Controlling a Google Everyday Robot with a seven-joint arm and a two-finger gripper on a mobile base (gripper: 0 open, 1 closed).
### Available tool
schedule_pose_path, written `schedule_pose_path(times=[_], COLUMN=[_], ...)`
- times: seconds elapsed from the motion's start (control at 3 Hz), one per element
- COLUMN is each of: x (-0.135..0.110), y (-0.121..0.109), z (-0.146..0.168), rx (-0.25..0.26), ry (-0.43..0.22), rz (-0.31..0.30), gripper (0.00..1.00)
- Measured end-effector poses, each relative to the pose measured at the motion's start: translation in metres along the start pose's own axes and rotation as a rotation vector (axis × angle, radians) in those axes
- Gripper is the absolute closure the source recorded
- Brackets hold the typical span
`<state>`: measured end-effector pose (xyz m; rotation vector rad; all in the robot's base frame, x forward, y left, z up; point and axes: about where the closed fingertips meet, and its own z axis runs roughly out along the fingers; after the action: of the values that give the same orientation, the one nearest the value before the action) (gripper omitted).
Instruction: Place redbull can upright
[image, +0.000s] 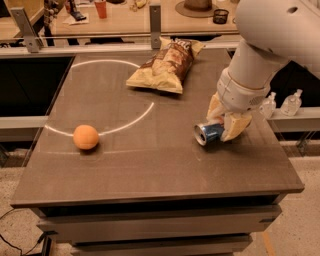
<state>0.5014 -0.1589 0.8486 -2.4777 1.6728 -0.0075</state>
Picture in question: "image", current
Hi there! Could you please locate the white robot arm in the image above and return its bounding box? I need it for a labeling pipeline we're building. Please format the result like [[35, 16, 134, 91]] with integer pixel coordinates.
[[207, 0, 320, 142]]

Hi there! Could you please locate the orange ball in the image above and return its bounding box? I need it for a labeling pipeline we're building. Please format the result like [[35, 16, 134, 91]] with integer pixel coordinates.
[[73, 125, 99, 150]]

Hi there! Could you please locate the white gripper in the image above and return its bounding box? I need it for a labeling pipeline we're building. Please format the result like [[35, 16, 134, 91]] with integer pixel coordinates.
[[206, 68, 270, 142]]

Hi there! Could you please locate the clear sanitizer bottle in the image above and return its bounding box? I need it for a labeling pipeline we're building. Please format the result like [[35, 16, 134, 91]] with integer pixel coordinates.
[[259, 92, 276, 119], [280, 89, 302, 116]]

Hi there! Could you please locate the red plastic cup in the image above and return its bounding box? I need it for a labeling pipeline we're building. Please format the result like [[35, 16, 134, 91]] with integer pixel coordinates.
[[94, 0, 107, 19]]

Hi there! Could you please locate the grey metal bracket left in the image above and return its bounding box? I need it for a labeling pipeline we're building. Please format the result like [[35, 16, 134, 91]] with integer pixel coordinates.
[[11, 7, 43, 53]]

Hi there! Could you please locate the black floor cable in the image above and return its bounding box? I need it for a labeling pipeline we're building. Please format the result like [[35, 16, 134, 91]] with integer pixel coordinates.
[[0, 208, 48, 256]]

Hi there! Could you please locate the grey metal bracket middle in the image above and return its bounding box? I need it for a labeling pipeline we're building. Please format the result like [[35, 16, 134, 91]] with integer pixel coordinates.
[[149, 3, 161, 49]]

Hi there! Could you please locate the brown hat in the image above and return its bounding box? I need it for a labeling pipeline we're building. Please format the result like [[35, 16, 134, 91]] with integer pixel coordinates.
[[175, 0, 217, 18]]

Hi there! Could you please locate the black mesh pen cup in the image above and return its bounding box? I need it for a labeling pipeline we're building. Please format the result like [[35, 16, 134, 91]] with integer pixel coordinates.
[[213, 9, 229, 24]]

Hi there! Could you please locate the blue silver redbull can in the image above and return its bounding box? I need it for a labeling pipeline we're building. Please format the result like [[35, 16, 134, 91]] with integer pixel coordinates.
[[194, 123, 224, 146]]

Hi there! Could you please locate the yellow brown chips bag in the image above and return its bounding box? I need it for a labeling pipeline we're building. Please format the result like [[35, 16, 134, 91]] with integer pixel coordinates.
[[126, 37, 205, 94]]

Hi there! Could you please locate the grey table drawer base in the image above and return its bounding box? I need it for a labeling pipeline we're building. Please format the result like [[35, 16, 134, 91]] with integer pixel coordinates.
[[38, 198, 282, 256]]

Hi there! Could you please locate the grey metal bracket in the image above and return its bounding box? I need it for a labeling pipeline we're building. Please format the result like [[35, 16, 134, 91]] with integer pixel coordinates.
[[149, 3, 161, 49], [11, 7, 43, 53]]

